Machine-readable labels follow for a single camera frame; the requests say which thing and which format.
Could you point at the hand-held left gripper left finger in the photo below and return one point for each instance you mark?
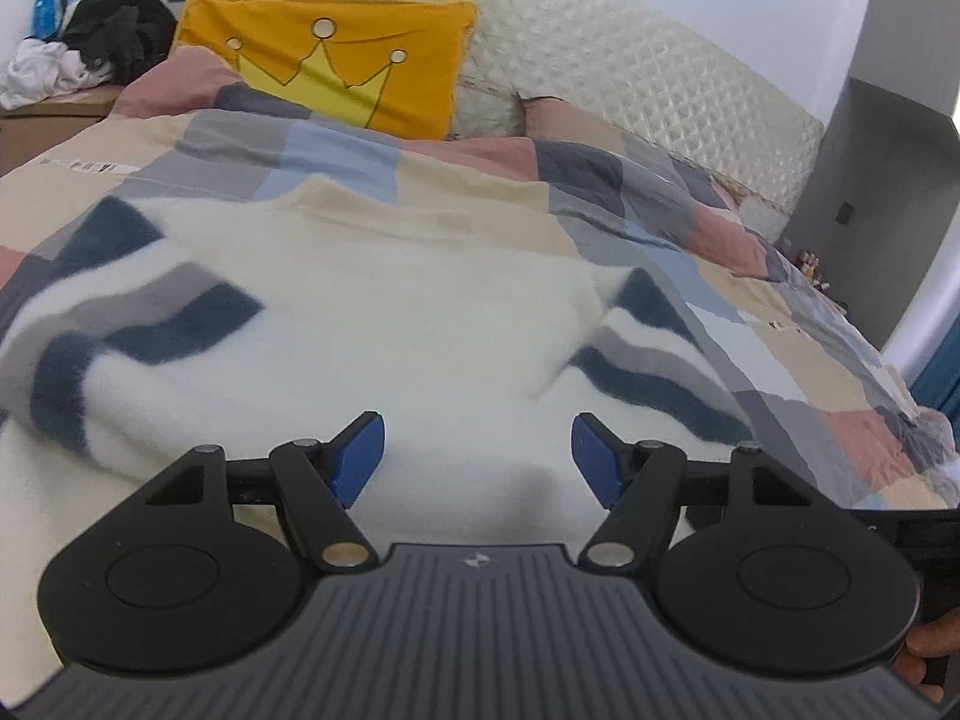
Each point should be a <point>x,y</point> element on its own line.
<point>360,457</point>

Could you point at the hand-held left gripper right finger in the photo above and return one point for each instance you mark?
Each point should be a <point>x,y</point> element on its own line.
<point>596,457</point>

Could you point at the cream striped knit sweater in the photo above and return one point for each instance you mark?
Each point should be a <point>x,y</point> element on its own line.
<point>375,300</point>

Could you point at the black clothes pile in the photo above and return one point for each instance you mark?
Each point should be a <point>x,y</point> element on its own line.
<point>120,30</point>

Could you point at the white crumpled clothes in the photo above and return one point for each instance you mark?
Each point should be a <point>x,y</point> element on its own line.
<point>37,71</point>

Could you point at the person's right hand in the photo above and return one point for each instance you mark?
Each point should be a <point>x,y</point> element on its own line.
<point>922,641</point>

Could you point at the blue curtain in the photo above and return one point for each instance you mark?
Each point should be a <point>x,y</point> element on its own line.
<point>941,382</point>

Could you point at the patchwork quilt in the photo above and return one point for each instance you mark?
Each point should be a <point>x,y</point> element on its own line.
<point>750,300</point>

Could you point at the cluster of small bottles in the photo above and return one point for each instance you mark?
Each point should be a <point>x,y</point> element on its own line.
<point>810,264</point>

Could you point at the patchwork pillow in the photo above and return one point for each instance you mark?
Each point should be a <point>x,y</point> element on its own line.
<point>547,116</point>

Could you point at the white fuzzy pillow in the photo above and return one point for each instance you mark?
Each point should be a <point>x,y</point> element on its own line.
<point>484,109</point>

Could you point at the cream quilted headboard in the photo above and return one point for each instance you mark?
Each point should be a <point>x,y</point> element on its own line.
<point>600,52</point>

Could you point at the yellow crown pillow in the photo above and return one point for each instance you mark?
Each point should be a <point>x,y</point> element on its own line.
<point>420,52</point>

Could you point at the wooden nightstand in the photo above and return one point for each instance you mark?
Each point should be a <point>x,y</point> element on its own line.
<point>45,135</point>

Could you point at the blue plastic packet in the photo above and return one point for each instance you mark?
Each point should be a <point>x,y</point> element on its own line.
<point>46,11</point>

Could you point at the dark wall socket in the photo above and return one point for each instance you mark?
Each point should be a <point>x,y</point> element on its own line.
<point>845,211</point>

